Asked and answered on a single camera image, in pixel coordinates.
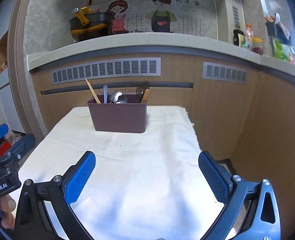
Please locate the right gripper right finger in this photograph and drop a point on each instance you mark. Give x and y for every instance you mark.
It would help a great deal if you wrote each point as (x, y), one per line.
(261, 221)

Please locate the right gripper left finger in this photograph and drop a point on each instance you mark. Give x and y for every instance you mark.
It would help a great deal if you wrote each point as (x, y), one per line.
(32, 218)

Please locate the wooden chopstick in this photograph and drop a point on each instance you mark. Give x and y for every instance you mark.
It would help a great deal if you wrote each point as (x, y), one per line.
(96, 99)

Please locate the grey-blue plastic rice spoon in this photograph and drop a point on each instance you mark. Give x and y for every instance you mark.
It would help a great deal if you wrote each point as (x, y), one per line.
(105, 90)

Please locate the black plastic ladle spoon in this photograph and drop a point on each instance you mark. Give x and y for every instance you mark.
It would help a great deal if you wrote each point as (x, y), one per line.
(141, 90)

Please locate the brown wooden spoon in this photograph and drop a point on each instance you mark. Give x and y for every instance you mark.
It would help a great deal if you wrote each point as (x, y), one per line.
(145, 95)

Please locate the steel smiley handle spoon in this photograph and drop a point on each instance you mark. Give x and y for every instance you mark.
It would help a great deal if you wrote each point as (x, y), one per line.
(122, 99)

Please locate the person's left hand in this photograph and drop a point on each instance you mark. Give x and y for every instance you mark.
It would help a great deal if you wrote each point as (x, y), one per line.
(7, 206)

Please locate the red floor mat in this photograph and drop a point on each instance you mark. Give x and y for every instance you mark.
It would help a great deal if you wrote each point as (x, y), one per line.
(4, 147)

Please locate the maroon plastic utensil holder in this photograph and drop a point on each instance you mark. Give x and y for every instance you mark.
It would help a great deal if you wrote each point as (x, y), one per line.
(130, 117)

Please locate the white cloth table cover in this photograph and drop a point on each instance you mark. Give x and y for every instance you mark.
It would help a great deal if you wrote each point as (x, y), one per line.
(144, 186)

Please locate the long grey vent grille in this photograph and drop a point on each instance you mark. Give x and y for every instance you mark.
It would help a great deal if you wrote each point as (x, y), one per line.
(127, 67)

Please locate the short grey vent grille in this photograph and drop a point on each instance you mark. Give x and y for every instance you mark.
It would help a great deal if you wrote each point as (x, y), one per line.
(221, 72)

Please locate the green snack bags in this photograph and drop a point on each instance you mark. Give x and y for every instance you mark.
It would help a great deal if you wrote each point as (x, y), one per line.
(283, 51)

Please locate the red chili jar yellow lid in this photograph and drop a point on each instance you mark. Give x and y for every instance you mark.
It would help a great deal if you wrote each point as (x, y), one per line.
(257, 45)

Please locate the dark soy sauce bottle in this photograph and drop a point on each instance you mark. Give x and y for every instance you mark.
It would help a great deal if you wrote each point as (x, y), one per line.
(238, 35)

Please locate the orange-capped clear bottle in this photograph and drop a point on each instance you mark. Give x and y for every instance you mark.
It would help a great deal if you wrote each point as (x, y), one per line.
(247, 37)

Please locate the black countertop utensil caddy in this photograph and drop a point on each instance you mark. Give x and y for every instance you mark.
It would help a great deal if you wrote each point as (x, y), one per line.
(275, 28)

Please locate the black wok with orange handle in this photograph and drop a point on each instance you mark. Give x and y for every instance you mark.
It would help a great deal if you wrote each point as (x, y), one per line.
(87, 24)

